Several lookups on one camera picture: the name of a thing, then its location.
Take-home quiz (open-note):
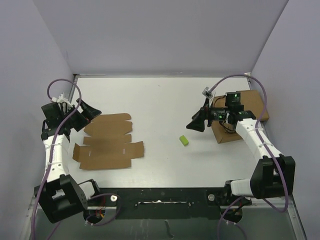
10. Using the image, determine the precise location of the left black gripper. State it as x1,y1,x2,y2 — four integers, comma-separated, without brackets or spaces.
61,98,101,131

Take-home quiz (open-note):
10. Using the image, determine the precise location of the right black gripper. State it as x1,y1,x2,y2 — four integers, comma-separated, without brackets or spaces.
186,98,230,132

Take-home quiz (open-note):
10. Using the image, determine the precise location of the brown cardboard box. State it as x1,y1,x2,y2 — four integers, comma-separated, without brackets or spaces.
72,113,145,171

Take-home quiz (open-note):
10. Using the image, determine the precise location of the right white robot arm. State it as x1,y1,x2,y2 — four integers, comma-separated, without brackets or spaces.
186,90,296,205

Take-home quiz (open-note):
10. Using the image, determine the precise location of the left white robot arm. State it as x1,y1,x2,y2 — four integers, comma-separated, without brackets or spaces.
34,96,102,224

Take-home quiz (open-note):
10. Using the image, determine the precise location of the green rectangular block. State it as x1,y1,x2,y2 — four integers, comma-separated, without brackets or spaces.
179,135,189,146

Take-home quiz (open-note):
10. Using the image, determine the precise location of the flat cardboard stack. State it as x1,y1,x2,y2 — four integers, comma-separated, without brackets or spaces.
211,90,264,144

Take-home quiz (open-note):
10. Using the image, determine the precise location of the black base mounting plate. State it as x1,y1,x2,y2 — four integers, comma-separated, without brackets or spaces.
83,186,252,225

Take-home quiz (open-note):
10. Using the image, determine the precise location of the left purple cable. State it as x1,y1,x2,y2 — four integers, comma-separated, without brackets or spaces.
32,78,122,240

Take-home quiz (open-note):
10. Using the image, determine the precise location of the purple cable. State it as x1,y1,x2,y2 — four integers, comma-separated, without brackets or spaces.
32,78,122,240
209,74,290,240

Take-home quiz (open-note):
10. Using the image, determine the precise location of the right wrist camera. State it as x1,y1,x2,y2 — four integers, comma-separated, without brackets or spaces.
202,87,216,100

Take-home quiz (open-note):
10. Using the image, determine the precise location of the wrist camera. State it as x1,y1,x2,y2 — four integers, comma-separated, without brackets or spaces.
202,87,216,100
50,93,71,106

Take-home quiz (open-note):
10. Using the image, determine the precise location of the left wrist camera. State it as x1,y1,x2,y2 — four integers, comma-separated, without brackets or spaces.
50,93,71,106

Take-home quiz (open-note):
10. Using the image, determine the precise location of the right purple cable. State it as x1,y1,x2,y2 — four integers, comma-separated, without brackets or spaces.
209,74,290,240

